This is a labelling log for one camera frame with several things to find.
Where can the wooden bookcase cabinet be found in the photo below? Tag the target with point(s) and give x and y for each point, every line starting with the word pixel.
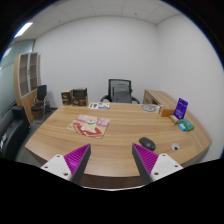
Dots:
pixel 26 81

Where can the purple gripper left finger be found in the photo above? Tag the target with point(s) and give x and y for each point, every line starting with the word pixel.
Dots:
pixel 70 167

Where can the black sofa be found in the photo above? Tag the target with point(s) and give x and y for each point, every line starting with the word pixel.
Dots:
pixel 14 128

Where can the purple sign stand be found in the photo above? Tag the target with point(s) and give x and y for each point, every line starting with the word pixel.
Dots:
pixel 180 109

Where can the blue packet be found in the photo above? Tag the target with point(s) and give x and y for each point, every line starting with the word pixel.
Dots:
pixel 182 127

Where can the black computer mouse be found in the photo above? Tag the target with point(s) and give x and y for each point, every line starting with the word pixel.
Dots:
pixel 147 143

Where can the dark printed box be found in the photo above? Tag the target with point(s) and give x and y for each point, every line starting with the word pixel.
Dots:
pixel 79 97

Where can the desk cable grommet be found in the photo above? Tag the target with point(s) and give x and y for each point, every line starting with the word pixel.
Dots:
pixel 175 147

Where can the ceiling light panel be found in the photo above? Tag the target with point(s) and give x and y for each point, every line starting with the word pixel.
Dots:
pixel 23 29

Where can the grey mesh office chair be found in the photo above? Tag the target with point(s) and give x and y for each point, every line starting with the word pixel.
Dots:
pixel 119 91

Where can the orange wooden box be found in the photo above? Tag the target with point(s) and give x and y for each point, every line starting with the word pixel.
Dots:
pixel 166 112

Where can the brown cardboard box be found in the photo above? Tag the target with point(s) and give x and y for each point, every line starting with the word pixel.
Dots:
pixel 66 97

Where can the wooden side cabinet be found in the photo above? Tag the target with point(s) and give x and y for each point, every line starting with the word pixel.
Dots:
pixel 159 98

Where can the green white leaflet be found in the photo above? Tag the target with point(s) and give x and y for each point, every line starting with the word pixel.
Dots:
pixel 99 105

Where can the green packet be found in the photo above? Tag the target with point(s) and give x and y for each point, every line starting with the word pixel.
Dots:
pixel 187 124

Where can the cat pattern mouse pad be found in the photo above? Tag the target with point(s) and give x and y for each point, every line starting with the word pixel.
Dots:
pixel 88 125

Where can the wooden office desk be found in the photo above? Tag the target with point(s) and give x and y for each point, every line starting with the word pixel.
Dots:
pixel 111 164

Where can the black visitor chair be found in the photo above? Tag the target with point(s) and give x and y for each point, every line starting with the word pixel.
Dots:
pixel 40 101

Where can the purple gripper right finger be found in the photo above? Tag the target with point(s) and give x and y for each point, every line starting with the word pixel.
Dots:
pixel 152 166

